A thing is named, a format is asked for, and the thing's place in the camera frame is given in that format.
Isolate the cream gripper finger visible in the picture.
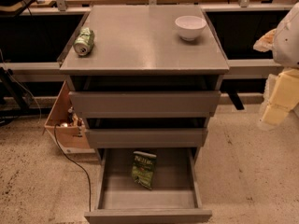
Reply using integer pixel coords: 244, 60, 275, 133
253, 29, 276, 52
257, 104, 289, 131

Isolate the green jalapeno chip bag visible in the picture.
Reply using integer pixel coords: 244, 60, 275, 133
132, 150, 157, 189

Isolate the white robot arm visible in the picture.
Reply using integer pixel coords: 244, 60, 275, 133
253, 3, 299, 130

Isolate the grey drawer cabinet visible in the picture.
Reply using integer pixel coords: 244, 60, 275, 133
56, 5, 231, 161

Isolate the grey open bottom drawer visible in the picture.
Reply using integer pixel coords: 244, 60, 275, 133
85, 148, 212, 224

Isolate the grey middle drawer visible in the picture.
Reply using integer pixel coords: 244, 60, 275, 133
85, 128, 207, 148

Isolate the grey top drawer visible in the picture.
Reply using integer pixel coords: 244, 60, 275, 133
69, 91, 221, 118

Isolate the white ceramic bowl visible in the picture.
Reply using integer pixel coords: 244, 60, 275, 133
175, 16, 206, 41

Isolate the green soda can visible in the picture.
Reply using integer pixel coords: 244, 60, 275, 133
73, 27, 94, 56

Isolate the wooden box on floor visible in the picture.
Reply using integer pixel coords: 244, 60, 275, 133
44, 82, 93, 154

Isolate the black floor cable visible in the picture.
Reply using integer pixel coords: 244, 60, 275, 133
53, 123, 93, 213

